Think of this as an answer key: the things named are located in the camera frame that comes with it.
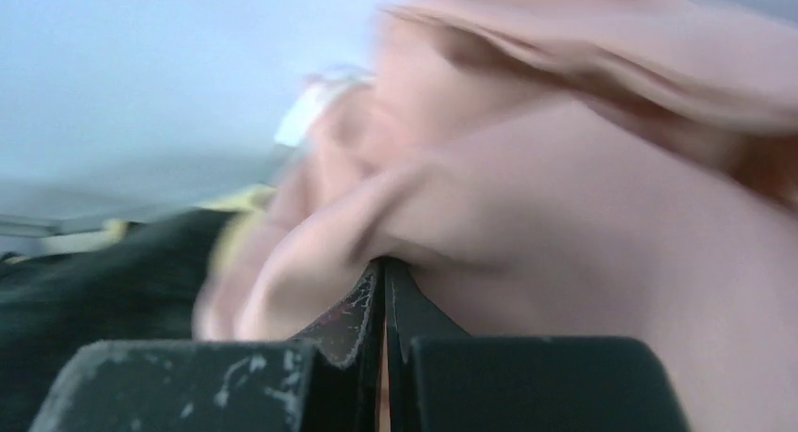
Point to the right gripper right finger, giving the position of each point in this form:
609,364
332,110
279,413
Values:
441,378

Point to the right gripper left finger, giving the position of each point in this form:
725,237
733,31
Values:
323,379

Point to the pink cloth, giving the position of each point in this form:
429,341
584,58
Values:
557,167

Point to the black floral pillow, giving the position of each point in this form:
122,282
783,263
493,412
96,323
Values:
142,285

